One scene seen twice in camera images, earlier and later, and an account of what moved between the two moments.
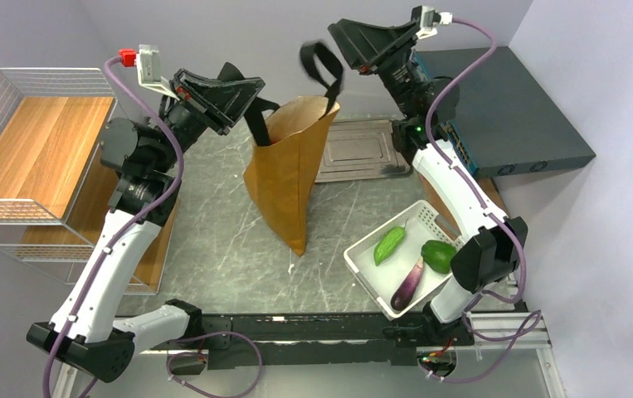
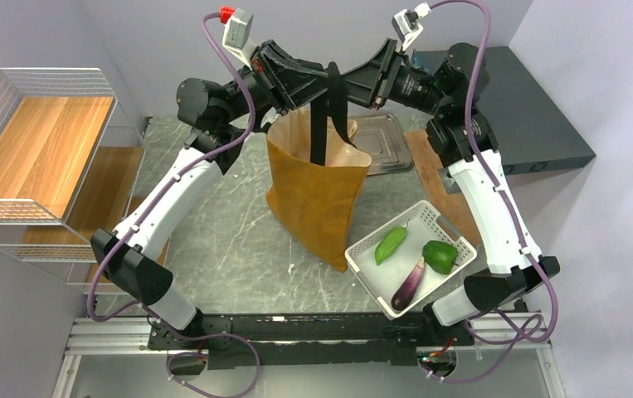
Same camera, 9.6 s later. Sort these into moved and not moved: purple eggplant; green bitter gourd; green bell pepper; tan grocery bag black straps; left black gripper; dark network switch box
Moved: left black gripper; tan grocery bag black straps
Not moved: dark network switch box; green bitter gourd; green bell pepper; purple eggplant
